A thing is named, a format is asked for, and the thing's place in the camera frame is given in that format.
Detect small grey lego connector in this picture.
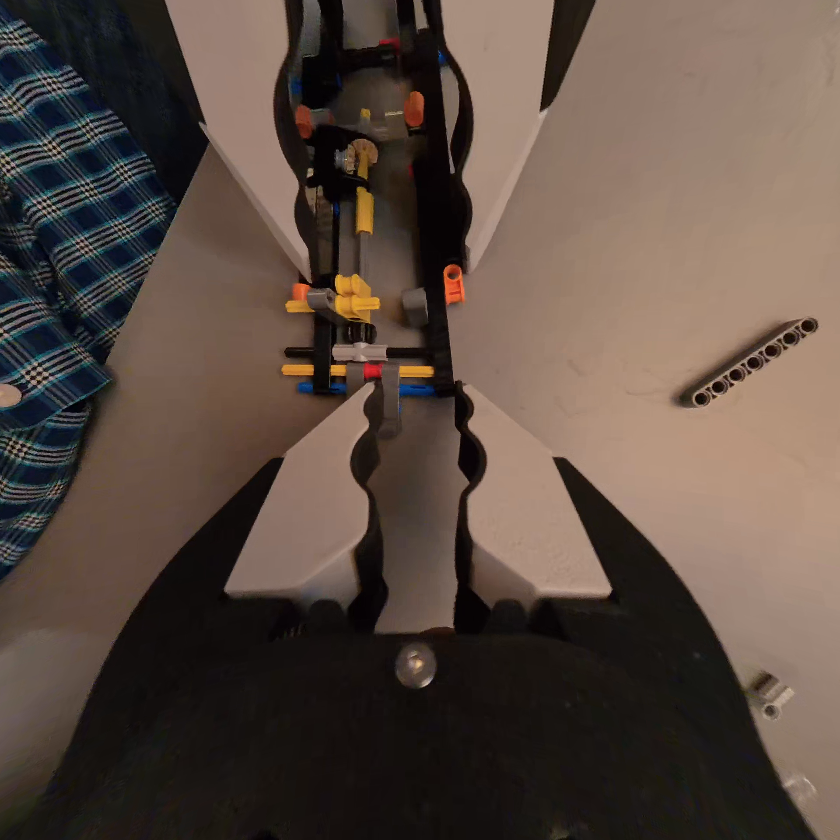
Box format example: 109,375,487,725
743,671,795,721

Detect blue denim jeans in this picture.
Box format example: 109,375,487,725
26,0,204,198

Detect grey lego beam with holes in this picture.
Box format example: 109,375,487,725
679,317,820,409

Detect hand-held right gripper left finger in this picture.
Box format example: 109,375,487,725
223,381,388,634

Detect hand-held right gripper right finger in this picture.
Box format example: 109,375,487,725
453,382,614,634

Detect blue plaid shirt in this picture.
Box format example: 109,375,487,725
0,13,179,581

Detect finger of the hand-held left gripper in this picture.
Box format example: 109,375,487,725
438,0,557,275
164,0,317,283

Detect multicoloured lego chassis assembly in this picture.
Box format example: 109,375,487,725
281,0,434,442

